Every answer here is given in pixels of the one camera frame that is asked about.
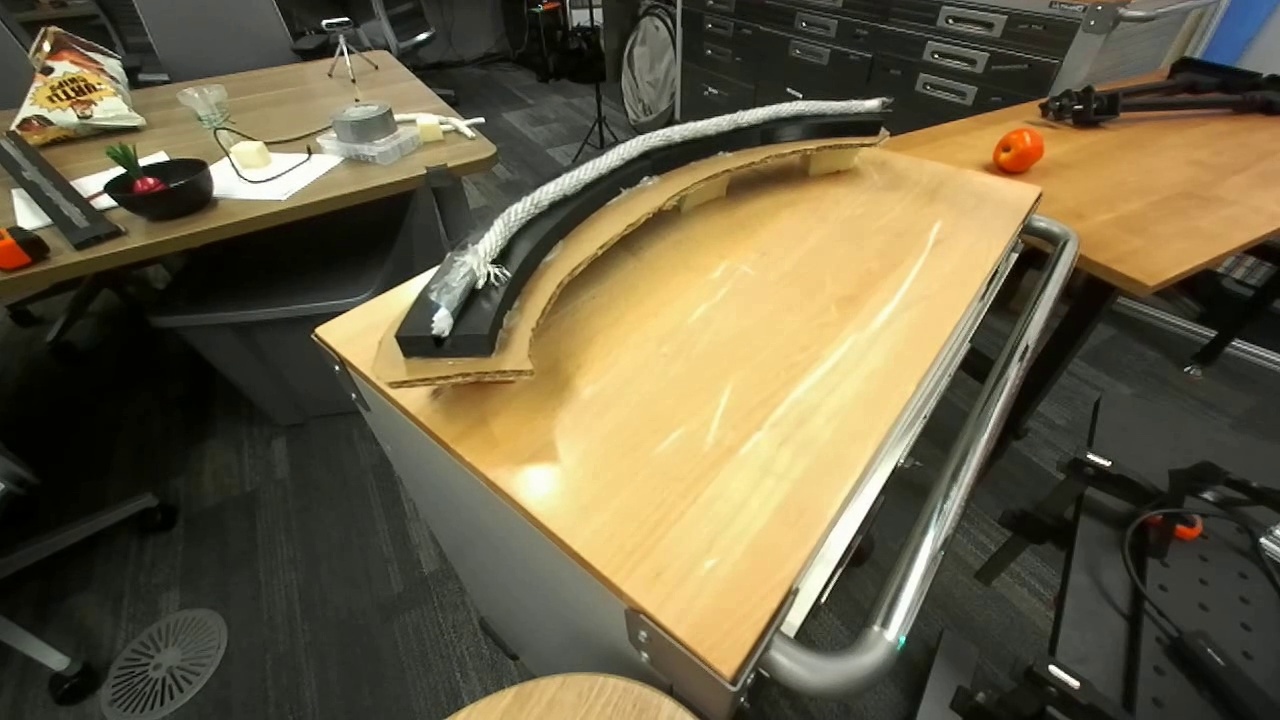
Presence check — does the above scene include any white rope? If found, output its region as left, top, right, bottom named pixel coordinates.
left=430, top=92, right=896, bottom=341

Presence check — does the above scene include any black curved foam strip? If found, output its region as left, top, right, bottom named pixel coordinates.
left=398, top=112, right=892, bottom=361

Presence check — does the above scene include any round wooden stool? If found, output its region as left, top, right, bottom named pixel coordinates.
left=445, top=673, right=700, bottom=720

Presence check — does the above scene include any grey tape roll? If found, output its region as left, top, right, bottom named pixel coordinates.
left=329, top=99, right=401, bottom=151

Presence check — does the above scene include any dark drawer cabinet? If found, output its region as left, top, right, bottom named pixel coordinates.
left=676, top=0, right=1112, bottom=136

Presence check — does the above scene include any white paper sheet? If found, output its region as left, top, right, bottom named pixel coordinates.
left=209, top=144, right=349, bottom=205

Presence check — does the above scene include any small silver tripod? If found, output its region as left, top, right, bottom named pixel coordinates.
left=318, top=12, right=383, bottom=82

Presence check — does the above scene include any orange fruit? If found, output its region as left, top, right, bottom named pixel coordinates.
left=988, top=125, right=1047, bottom=179

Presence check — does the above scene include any wooden office desk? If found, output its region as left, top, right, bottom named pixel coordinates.
left=0, top=49, right=501, bottom=313

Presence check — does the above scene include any black bowl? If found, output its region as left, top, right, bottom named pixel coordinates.
left=99, top=154, right=218, bottom=224

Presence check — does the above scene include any black folded tripod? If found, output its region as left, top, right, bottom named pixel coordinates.
left=1036, top=54, right=1280, bottom=132

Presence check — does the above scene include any wooden side table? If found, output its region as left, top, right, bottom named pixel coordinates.
left=883, top=73, right=1280, bottom=375

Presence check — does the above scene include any round floor grille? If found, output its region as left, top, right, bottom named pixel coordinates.
left=97, top=609, right=234, bottom=720

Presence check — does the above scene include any orange clamp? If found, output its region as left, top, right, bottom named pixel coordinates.
left=1145, top=506, right=1211, bottom=550

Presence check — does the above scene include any long black bar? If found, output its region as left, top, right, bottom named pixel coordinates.
left=0, top=132, right=124, bottom=251

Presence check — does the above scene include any chips bag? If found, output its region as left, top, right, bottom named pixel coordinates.
left=8, top=23, right=154, bottom=147

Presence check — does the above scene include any white power adapter cable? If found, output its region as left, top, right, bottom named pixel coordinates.
left=398, top=112, right=493, bottom=144

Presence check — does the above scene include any chrome cart handle bar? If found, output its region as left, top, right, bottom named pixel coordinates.
left=756, top=215, right=1080, bottom=694

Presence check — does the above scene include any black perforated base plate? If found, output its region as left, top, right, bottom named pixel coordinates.
left=1051, top=530, right=1280, bottom=720

